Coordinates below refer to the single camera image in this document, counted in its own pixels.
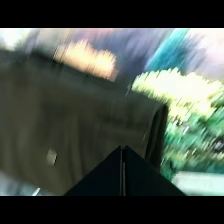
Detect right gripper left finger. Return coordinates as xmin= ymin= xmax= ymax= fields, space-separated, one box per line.
xmin=63 ymin=145 xmax=125 ymax=197

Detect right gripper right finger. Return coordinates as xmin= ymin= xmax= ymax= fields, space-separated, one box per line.
xmin=123 ymin=145 xmax=186 ymax=197

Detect olive green pants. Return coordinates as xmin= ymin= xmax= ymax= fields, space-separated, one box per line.
xmin=0 ymin=49 xmax=170 ymax=196

